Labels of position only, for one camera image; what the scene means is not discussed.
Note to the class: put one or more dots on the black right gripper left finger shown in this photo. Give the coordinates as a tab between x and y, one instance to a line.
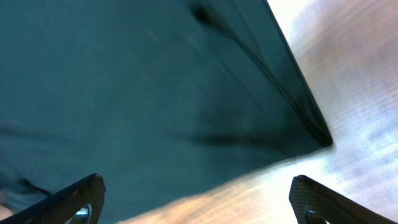
81	202

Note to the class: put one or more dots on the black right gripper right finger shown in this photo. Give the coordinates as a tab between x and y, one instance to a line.
314	203

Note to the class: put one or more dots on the black t-shirt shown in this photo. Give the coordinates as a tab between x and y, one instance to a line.
163	98

